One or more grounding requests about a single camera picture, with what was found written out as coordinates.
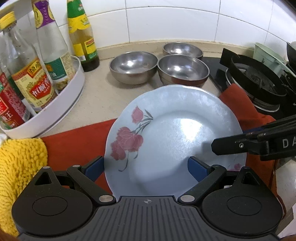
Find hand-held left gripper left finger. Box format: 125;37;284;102
32;156;116;206

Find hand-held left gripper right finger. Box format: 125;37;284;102
178;156;262;206

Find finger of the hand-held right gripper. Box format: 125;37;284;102
242;117;296;142
211;136;270;156

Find pale plate large pink flowers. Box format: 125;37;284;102
104;84;247;200

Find red cloth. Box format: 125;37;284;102
40;83;287;210

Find black gas stove burner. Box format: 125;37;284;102
209;47;296;121

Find pale green mug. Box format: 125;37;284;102
252;43;286;70

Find yellow chenille cloth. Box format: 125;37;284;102
0;138;48;237

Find black pot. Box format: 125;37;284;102
286;40;296;66

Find white two-tier turntable rack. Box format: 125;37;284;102
0;0;86;140

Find stainless steel bowl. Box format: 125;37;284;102
163;42;204;59
109;51;159;84
157;54;210;88

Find red label soy sauce bottle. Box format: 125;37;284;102
0;67;31;131

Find yellow cap vinegar bottle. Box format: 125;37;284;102
0;13;59;114

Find purple label clear bottle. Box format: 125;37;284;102
31;0;77;91

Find yellow label sauce bottle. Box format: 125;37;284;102
67;0;100;72

